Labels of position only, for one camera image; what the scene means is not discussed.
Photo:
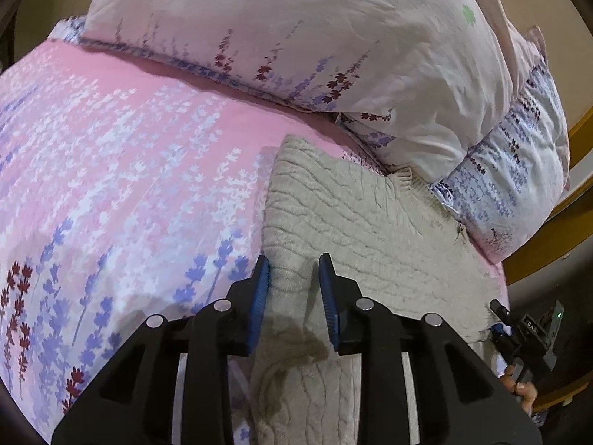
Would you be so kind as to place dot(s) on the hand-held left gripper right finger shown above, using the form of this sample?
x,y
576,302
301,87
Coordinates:
x,y
328,297

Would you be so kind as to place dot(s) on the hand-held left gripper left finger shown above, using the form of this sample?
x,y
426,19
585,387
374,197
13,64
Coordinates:
x,y
260,297

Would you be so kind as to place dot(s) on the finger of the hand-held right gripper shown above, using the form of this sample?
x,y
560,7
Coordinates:
x,y
500,316

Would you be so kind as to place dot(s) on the person's right hand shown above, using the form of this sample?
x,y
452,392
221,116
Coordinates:
x,y
520,385

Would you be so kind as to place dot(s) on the pink floral bed sheet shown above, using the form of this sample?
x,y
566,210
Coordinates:
x,y
129,181

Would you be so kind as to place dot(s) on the wooden bed frame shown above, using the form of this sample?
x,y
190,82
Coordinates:
x,y
551,241

